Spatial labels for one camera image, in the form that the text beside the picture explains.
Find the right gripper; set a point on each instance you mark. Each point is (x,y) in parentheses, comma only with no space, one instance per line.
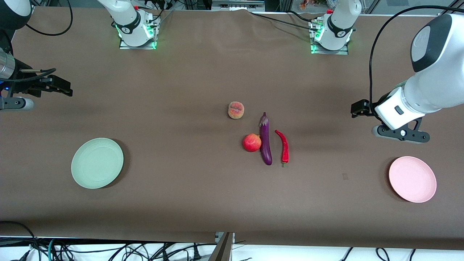
(30,87)

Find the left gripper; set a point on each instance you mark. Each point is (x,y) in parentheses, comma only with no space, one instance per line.
(362,108)

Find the red chili pepper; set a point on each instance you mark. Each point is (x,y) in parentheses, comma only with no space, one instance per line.
(285,148)

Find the purple eggplant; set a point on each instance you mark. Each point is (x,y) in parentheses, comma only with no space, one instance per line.
(266,145)

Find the red pomegranate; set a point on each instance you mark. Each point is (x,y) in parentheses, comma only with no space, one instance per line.
(251,143)

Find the orange peach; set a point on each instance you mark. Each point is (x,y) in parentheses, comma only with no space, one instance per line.
(236,110)

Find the light green plate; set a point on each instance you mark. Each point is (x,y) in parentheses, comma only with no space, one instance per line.
(97,163)

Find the pink plate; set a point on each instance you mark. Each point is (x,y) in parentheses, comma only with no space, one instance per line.
(412,179)

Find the grey metal box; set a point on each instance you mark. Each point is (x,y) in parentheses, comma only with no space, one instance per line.
(237,5)

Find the brown table cover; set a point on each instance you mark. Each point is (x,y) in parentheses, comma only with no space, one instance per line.
(181,203)

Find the brown support beam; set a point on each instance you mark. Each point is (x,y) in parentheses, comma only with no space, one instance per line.
(222,252)

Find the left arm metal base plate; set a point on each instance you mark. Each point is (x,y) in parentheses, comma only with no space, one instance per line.
(314,49)

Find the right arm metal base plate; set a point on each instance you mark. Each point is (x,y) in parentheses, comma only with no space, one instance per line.
(151,40)

